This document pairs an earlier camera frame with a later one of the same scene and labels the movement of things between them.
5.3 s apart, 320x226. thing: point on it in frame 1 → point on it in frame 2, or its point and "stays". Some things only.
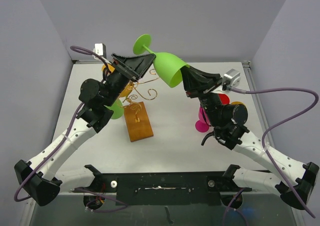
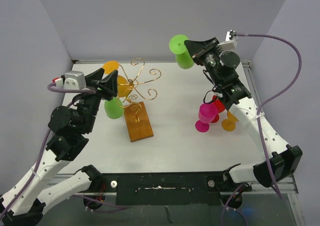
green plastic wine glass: x=118 y=108 stays
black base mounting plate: x=166 y=188 stays
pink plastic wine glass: x=202 y=125 stays
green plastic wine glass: x=169 y=67 → x=184 y=60
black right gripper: x=197 y=82 → x=197 y=49
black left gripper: x=138 y=64 → x=109 y=84
